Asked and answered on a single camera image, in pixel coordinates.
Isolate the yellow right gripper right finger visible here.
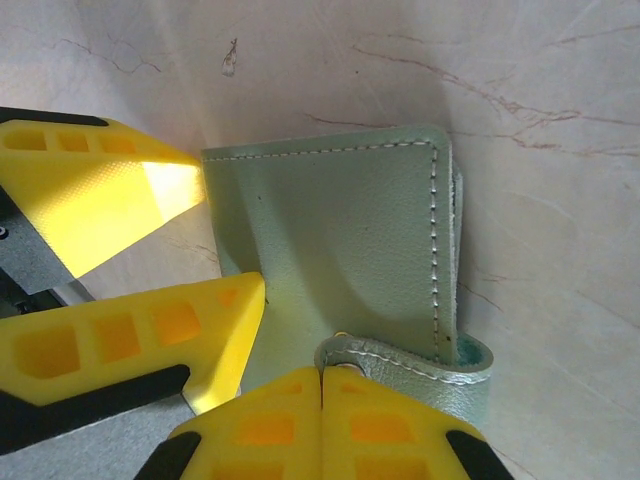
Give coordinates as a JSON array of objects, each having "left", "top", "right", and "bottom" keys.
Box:
[{"left": 319, "top": 366, "right": 515, "bottom": 480}]

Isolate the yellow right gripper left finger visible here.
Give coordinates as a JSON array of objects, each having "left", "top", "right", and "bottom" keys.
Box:
[{"left": 133, "top": 366, "right": 322, "bottom": 480}]

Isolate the green leather card holder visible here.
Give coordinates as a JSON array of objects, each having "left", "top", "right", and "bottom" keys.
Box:
[{"left": 199, "top": 123, "right": 496, "bottom": 437}]

